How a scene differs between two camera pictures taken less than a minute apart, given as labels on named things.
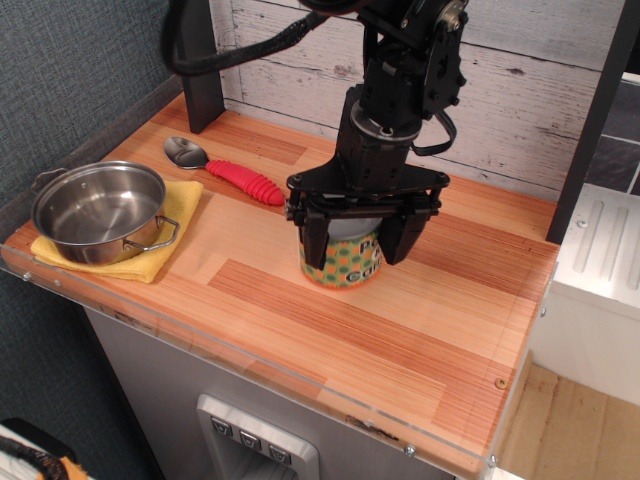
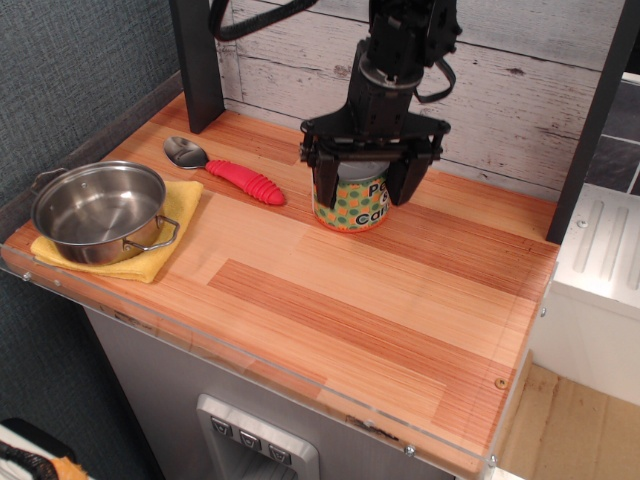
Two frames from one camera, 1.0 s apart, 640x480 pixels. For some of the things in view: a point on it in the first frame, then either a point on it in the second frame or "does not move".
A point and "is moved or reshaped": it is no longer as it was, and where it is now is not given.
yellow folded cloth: x=182 y=203 does not move
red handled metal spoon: x=186 y=154 does not move
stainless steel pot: x=93 y=212 does not move
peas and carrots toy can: x=352 y=255 is moved or reshaped
